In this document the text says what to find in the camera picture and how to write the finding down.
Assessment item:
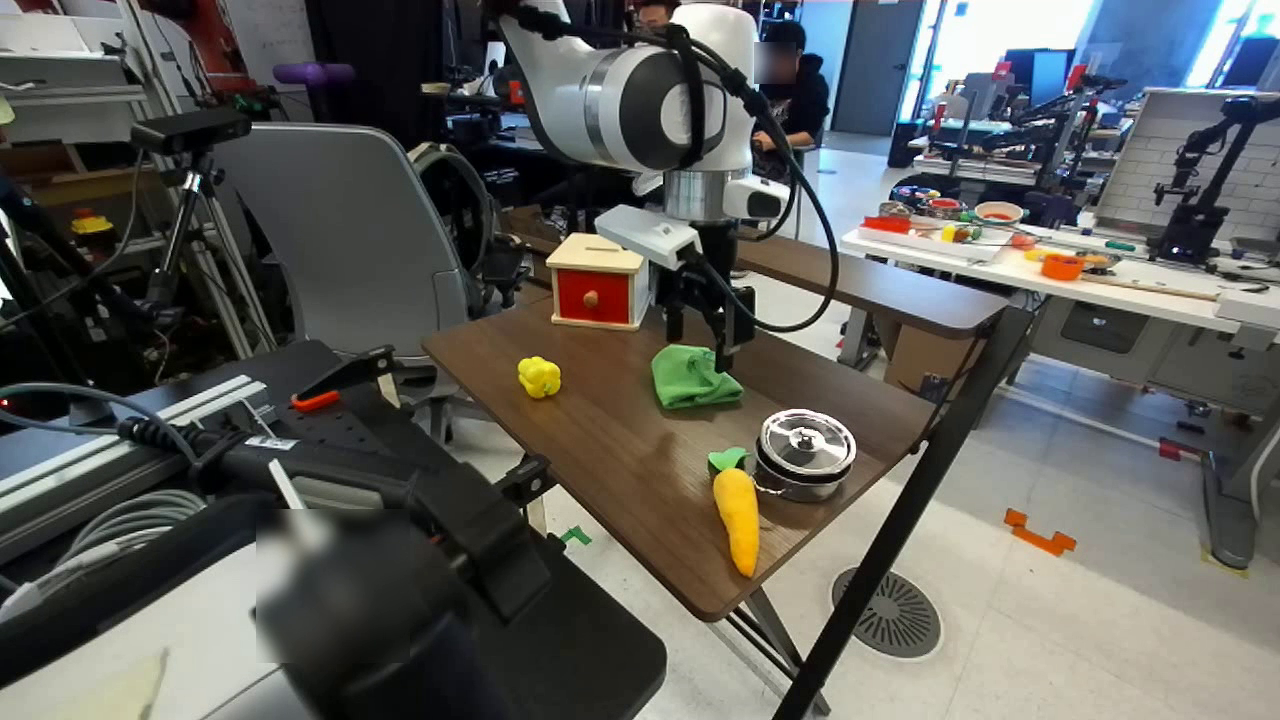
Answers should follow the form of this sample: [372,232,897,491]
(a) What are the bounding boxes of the wooden box with red front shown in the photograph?
[544,232,656,333]

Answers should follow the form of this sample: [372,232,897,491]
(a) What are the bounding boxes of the orange toy carrot green top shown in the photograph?
[703,445,770,578]

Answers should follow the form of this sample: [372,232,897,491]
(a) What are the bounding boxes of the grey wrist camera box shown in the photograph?
[592,201,710,276]

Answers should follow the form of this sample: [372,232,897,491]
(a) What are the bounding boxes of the dark wood desk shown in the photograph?
[725,232,1014,374]

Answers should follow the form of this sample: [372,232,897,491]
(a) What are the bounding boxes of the white lab table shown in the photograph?
[838,213,1280,576]

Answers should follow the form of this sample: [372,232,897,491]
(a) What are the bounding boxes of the person in dark hoodie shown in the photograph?
[748,14,834,155]

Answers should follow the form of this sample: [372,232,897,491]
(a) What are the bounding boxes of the black camera tripod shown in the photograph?
[124,103,288,356]

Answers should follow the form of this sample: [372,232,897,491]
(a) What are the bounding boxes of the cardboard box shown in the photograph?
[878,316,989,399]

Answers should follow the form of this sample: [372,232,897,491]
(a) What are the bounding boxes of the round metal floor drain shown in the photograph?
[834,565,946,658]

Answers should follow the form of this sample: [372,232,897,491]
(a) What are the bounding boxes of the grey cable bundle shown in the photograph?
[46,483,211,571]

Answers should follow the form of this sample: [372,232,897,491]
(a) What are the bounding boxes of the silver pot with lid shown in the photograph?
[752,405,866,509]

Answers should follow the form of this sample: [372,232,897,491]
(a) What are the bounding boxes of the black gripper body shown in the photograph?
[674,221,758,320]

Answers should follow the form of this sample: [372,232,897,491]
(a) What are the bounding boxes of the aluminium extrusion rail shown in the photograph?
[0,372,277,534]

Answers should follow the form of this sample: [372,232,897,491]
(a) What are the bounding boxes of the black metal table leg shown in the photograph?
[773,303,1042,720]

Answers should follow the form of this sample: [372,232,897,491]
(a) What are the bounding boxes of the grey office chair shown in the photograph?
[205,119,538,372]

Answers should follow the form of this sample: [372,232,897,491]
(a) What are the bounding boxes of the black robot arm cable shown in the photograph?
[665,18,845,334]

